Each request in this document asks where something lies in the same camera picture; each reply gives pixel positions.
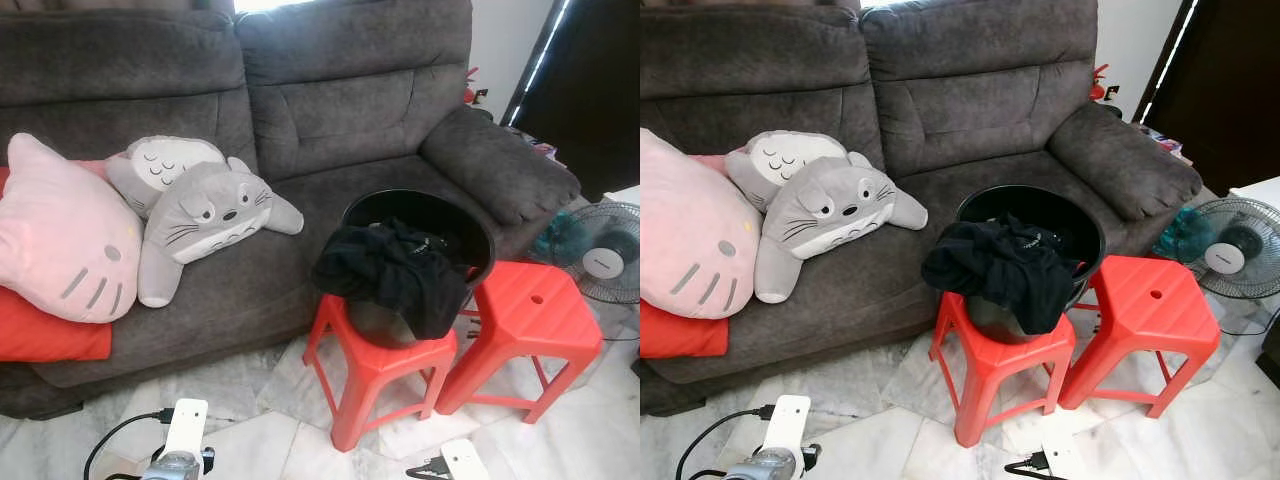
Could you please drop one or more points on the red plastic stool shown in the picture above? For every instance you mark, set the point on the red plastic stool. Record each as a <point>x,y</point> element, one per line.
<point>1000,365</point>
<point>380,370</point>
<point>1150,315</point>
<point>530,320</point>

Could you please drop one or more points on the plain black shirt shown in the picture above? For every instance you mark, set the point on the plain black shirt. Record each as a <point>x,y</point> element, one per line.
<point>400,290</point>
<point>1000,285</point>

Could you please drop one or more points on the pink cat face cushion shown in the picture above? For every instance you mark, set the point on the pink cat face cushion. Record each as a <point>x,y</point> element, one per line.
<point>690,230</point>
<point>60,230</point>

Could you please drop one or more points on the grey Totoro plush open eyes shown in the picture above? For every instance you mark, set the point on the grey Totoro plush open eyes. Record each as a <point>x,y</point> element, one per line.
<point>830,185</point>
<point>200,190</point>

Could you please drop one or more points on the white electric floor fan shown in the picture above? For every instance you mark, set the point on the white electric floor fan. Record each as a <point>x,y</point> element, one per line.
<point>1225,255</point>
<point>600,262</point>

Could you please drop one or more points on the grey Totoro plush closed eyes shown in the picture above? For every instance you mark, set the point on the grey Totoro plush closed eyes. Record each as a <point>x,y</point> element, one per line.
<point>785,155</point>
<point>165,165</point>

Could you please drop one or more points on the black plastic bucket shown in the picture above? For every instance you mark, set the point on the black plastic bucket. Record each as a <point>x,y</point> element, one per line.
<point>430,205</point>
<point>1040,200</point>

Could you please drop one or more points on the dark grey fabric sofa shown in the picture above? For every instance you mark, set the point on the dark grey fabric sofa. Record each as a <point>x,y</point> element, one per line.
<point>980,100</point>
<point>350,100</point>

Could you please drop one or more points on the dark wooden door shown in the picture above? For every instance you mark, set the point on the dark wooden door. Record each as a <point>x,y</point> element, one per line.
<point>1225,90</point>
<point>590,90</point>

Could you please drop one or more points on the red fire extinguisher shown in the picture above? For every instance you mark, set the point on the red fire extinguisher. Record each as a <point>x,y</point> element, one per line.
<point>1098,88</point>
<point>470,92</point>

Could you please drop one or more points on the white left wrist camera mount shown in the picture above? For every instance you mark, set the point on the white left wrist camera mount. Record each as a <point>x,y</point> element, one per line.
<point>187,425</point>
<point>788,420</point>

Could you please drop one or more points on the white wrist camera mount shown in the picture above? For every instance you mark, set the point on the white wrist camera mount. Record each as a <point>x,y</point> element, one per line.
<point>187,425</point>
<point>1065,458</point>
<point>788,420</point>
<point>465,460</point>

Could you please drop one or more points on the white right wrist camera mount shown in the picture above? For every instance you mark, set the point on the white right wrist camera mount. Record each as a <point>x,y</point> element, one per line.
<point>1065,458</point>
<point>465,460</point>

